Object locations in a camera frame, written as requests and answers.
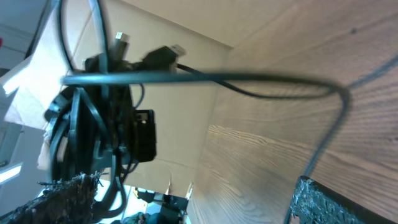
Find thin black USB cable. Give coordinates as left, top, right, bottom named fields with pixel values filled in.
left=57, top=0, right=352, bottom=224

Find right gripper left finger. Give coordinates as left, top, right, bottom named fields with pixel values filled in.
left=1, top=173, right=101, bottom=224

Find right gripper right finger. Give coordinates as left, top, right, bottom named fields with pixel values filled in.
left=289, top=175, right=394, bottom=224

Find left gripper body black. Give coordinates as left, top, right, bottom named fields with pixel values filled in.
left=121, top=84, right=157, bottom=163

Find thick black USB cable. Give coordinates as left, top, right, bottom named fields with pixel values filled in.
left=43, top=30, right=187, bottom=220

